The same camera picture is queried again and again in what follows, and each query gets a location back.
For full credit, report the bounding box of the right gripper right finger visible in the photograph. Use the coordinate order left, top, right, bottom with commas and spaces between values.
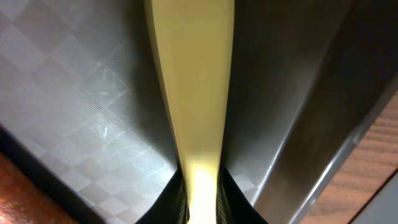
216, 166, 268, 224

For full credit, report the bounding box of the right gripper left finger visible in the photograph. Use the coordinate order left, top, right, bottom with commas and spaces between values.
134, 166, 190, 224

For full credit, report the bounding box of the pale yellow spoon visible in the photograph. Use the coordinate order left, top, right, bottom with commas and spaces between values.
144, 0, 234, 223

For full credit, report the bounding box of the grey dishwasher rack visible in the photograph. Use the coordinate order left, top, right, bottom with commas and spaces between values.
352, 176, 398, 224

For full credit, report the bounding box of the dark brown serving tray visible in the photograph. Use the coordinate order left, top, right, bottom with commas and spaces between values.
1, 0, 397, 223

